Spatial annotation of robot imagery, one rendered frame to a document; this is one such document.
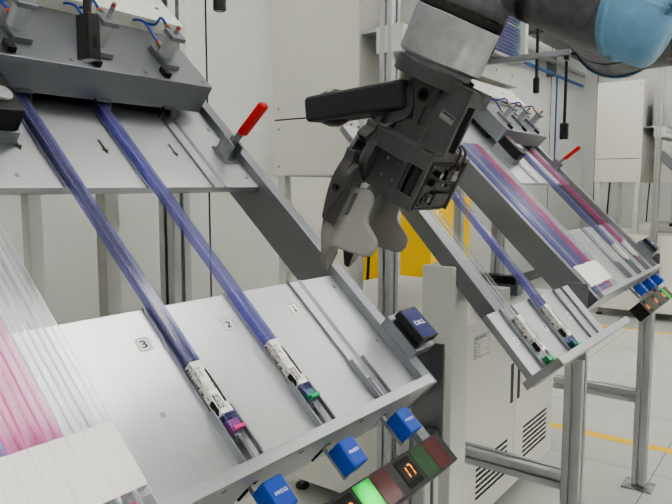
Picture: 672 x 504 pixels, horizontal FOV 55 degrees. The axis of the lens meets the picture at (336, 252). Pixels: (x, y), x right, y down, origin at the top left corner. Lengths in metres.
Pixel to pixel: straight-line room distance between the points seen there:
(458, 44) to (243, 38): 2.89
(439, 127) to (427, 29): 0.08
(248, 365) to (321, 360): 0.10
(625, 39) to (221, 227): 2.81
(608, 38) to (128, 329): 0.48
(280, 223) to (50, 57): 0.36
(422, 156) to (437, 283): 0.58
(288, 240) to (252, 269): 2.45
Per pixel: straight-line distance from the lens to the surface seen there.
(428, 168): 0.54
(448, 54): 0.55
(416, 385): 0.80
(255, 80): 3.43
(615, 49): 0.54
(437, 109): 0.56
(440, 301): 1.11
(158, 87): 0.97
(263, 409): 0.66
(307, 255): 0.91
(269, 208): 0.96
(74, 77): 0.90
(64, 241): 2.72
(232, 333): 0.71
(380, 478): 0.71
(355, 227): 0.59
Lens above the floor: 0.97
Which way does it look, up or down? 6 degrees down
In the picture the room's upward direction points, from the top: straight up
